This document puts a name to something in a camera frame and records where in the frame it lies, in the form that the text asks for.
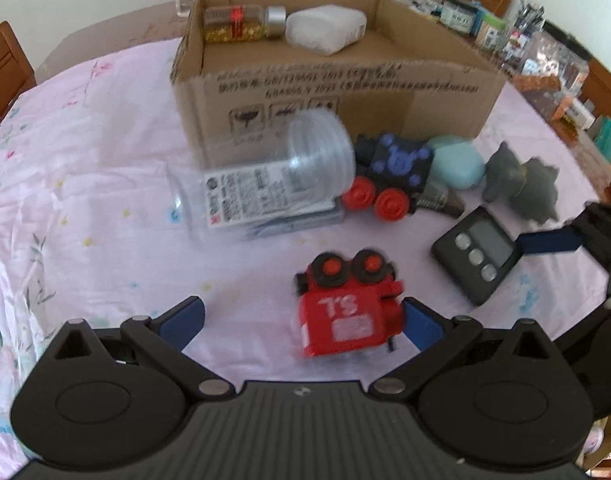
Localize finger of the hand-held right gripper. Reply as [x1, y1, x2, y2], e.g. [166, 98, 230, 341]
[518, 201, 611, 281]

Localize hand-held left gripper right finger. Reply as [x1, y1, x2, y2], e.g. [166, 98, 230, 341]
[368, 297, 556, 401]

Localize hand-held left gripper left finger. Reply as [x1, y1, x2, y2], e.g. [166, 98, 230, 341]
[52, 296, 236, 401]

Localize grey plastic toy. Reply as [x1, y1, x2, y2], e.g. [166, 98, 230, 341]
[483, 141, 561, 223]

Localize black digital timer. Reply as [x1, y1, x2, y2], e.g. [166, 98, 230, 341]
[430, 207, 523, 307]

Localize teal egg-shaped case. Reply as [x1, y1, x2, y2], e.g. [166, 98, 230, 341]
[428, 136, 486, 190]

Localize clear plastic jar with label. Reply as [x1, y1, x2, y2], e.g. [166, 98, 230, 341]
[168, 110, 357, 243]

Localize black toy train red wheels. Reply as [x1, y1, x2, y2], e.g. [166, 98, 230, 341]
[341, 132, 436, 222]

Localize brown cardboard box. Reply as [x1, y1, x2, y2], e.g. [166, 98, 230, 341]
[170, 0, 509, 168]

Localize teal cardboard box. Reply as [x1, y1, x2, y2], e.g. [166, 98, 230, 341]
[590, 117, 611, 171]

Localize orange snack packet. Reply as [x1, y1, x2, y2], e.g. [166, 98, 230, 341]
[515, 74, 579, 123]

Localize green-lidded jar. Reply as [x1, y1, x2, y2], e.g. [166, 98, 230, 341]
[478, 12, 509, 51]

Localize bundle of pens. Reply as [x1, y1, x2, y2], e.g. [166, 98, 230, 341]
[508, 0, 547, 41]

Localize glass jar with gold contents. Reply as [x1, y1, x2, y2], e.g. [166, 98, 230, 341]
[204, 4, 287, 43]

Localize white plastic container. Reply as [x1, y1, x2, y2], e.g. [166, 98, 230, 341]
[285, 4, 367, 55]

